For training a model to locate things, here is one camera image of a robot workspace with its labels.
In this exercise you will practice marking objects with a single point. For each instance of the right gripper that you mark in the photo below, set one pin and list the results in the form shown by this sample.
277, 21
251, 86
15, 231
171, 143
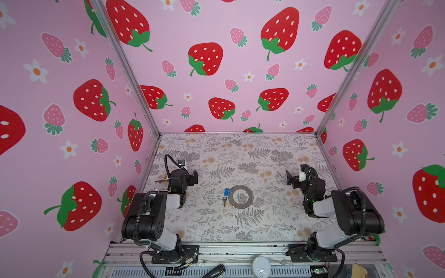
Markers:
294, 179

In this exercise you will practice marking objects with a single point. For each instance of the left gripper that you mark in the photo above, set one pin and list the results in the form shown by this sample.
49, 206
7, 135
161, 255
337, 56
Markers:
191, 177

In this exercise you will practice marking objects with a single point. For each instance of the perforated metal ring disc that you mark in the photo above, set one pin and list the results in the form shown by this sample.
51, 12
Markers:
240, 196

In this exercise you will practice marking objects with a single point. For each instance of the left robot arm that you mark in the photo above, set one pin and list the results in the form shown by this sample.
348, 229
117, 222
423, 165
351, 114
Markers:
144, 222

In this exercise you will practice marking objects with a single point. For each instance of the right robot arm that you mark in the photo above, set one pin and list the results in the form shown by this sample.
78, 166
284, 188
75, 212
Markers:
355, 215

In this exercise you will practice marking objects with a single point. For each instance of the white round knob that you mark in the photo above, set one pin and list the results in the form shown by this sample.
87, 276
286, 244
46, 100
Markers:
261, 267

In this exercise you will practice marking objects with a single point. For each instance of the black connector with coloured wires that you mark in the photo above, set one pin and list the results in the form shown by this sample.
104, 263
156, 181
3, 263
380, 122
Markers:
163, 180

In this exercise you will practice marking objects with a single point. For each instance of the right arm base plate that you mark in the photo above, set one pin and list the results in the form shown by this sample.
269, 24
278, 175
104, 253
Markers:
304, 253

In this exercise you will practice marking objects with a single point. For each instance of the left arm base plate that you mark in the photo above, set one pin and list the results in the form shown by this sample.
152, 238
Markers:
177, 256

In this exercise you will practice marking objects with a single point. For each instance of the aluminium front rail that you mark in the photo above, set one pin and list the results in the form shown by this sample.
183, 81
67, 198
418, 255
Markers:
122, 261

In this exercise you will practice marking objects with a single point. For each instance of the black handle at front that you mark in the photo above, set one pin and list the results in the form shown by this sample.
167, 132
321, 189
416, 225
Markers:
216, 272

